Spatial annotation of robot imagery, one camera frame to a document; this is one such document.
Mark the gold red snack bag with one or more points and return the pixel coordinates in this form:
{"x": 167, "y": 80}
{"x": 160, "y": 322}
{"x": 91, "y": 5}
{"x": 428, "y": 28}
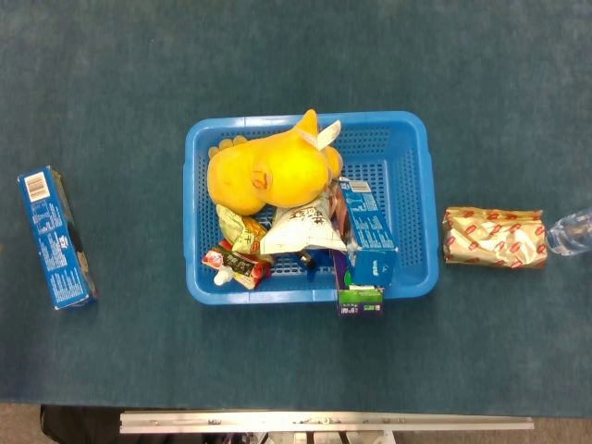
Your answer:
{"x": 490, "y": 238}

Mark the long blue cookie box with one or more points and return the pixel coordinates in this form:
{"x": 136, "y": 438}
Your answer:
{"x": 53, "y": 240}

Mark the clear water bottle white cap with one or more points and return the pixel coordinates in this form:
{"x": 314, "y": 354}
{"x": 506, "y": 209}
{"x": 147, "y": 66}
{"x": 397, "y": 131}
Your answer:
{"x": 573, "y": 231}

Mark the black robot base panel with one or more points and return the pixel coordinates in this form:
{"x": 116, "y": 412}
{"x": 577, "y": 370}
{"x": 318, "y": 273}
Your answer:
{"x": 78, "y": 425}

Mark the blue perforated plastic basket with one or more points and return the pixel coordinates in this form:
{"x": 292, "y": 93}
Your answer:
{"x": 402, "y": 185}

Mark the white snack bag black characters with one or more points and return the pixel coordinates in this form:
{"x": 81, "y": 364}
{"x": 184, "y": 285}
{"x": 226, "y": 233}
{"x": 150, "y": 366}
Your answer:
{"x": 300, "y": 231}

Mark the small blue black object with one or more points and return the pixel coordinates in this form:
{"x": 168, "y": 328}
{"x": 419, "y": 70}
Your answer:
{"x": 316, "y": 259}

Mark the dark brown snack packet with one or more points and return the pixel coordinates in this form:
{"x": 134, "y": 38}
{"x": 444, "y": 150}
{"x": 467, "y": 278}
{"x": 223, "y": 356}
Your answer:
{"x": 340, "y": 213}

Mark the yellow plush toy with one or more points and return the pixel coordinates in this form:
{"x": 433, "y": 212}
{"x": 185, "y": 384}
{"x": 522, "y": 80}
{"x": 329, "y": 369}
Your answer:
{"x": 277, "y": 176}

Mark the green yellow snack packet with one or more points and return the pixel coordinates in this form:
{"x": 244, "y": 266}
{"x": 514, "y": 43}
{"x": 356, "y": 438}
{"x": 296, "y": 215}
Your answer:
{"x": 240, "y": 229}

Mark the tall blue carton box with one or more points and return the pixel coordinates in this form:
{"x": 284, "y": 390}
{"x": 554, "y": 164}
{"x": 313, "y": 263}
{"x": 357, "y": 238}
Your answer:
{"x": 370, "y": 231}

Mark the red white squeeze pouch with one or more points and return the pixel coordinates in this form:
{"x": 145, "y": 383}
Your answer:
{"x": 236, "y": 266}

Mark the purple green milk carton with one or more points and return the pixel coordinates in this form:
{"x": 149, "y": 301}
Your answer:
{"x": 358, "y": 305}

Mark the teal felt table cloth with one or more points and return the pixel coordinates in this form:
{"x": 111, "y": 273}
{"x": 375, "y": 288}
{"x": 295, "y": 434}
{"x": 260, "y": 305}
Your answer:
{"x": 92, "y": 92}

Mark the aluminium profile rail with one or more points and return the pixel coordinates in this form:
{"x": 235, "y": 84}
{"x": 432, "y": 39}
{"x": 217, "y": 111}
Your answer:
{"x": 277, "y": 422}

